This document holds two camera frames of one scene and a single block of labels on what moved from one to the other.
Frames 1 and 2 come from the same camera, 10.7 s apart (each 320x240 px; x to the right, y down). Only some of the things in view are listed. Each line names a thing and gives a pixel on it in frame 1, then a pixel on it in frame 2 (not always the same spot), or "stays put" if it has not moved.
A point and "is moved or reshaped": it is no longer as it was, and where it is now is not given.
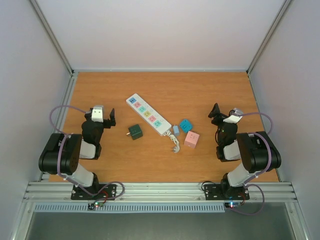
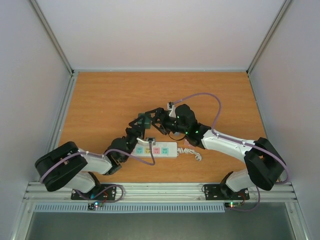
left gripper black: [112, 122] to [141, 130]
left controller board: [92, 206] stays put
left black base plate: [97, 192] stays put
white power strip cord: [177, 147] to [198, 156]
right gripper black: [217, 115] to [159, 114]
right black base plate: [224, 192] stays put
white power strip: [148, 114] to [156, 150]
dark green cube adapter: [135, 131] is moved or reshaped
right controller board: [232, 204] stays put
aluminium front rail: [160, 192] stays put
